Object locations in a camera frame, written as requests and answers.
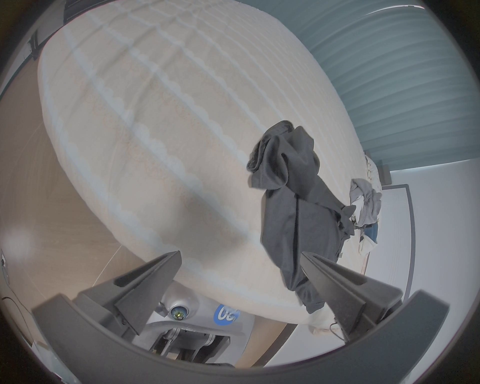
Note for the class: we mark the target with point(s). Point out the grey bedside table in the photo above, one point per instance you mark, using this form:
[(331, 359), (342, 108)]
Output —
[(386, 172)]

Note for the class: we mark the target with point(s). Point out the blue-green curtain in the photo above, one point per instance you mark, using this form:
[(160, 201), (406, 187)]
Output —
[(393, 75)]

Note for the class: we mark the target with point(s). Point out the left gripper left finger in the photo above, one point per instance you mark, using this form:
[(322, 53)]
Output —
[(138, 296)]

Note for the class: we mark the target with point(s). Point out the black T-shirt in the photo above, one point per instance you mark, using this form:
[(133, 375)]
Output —
[(296, 217)]

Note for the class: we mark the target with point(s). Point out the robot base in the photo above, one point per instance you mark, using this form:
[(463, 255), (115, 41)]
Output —
[(210, 315)]

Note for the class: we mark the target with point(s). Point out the bed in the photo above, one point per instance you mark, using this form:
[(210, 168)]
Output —
[(150, 131)]

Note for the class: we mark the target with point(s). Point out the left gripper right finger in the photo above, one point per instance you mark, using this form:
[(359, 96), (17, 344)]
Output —
[(345, 296)]

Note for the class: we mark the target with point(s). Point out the pile of clothes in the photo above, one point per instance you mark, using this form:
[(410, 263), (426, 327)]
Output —
[(365, 206)]

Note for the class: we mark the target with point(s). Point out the white printed pillow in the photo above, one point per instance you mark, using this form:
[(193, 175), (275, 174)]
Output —
[(372, 170)]

